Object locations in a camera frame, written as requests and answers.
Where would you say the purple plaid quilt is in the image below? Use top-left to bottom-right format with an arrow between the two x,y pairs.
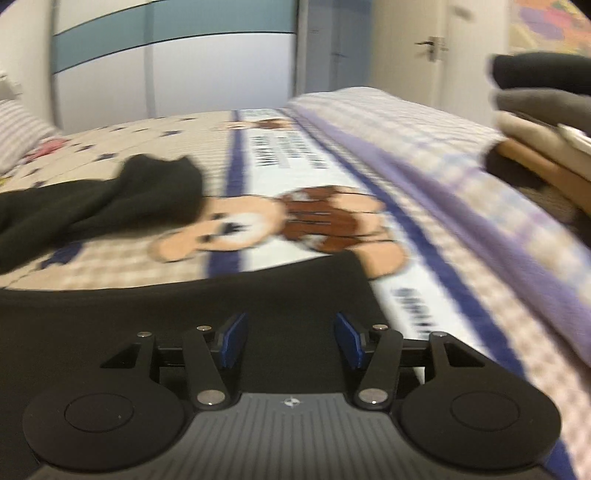
285,87 -> 591,367

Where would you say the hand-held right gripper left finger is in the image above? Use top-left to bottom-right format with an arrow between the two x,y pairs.
100,311 -> 251,412

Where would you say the dark cloth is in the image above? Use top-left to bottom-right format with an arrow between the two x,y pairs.
481,144 -> 548,191

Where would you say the stack of folded clothes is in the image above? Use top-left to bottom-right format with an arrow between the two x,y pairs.
498,138 -> 591,220

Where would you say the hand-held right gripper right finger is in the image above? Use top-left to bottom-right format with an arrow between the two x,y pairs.
334,311 -> 486,412

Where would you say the printed bear blanket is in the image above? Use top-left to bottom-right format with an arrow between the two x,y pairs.
0,107 -> 591,480

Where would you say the colourful wall poster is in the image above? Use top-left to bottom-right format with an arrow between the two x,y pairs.
509,0 -> 591,57

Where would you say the metal door handle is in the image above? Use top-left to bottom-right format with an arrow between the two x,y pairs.
414,34 -> 451,62

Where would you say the pale blue door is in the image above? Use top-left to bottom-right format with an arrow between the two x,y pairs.
305,0 -> 376,97

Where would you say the purple plaid pillow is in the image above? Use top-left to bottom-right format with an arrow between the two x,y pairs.
0,99 -> 62,175

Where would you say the dark grey folded garment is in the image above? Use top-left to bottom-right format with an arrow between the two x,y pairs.
493,89 -> 591,127

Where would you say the pink cloth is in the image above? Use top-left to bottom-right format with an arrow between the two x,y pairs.
25,137 -> 66,163

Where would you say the white door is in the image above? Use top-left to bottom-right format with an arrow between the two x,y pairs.
372,0 -> 454,112

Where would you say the beige folded garment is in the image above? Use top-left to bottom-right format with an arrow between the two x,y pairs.
496,112 -> 591,183

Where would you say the white teal striped wardrobe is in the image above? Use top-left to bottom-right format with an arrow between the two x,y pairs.
50,0 -> 303,134

